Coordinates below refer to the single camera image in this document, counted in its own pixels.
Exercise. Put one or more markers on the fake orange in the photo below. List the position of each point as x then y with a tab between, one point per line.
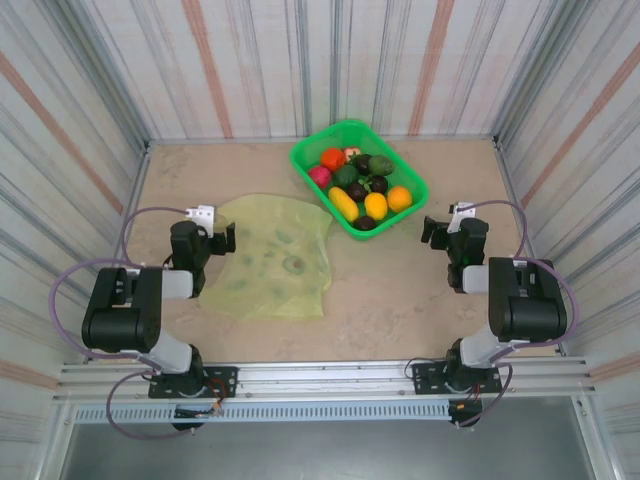
399	199

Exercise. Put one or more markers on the yellow fake lemon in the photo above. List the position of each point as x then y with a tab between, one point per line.
376	206

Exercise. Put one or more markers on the yellow printed plastic bag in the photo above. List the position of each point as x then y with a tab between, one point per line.
270	280

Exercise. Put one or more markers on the dark purple fake mangosteen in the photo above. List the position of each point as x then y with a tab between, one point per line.
378	184
357	192
361	164
364	223

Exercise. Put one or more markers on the elongated yellow fake fruit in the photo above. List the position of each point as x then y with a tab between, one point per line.
343	202

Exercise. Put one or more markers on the dark green fake avocado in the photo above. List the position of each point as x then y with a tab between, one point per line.
346	176

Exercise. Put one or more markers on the pink fake dragon fruit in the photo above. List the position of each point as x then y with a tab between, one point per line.
320	176

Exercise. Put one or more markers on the red-orange fake tomato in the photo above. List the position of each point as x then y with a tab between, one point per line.
332	159

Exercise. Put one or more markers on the green plastic basket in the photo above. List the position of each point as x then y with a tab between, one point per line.
320	140

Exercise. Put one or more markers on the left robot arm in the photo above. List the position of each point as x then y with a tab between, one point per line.
120	330

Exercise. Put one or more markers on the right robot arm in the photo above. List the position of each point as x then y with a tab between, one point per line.
530	315

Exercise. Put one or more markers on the green fake lime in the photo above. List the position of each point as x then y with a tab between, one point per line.
382	165

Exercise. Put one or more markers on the red fake apple slice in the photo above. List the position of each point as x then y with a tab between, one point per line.
351	151

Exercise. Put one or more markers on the black electronics module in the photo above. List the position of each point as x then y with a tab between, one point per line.
462	407
187	426

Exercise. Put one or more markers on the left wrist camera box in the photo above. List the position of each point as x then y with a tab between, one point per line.
204	215

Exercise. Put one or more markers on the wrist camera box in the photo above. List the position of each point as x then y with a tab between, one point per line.
462	210
204	215

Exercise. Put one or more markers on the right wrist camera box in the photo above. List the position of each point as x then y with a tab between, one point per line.
462	210

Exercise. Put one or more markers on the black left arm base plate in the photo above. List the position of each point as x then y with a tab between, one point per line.
225	380

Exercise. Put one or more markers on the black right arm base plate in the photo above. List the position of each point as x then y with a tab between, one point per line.
425	380

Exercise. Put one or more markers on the aluminium mounting rail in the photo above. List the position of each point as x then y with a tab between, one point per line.
320	377

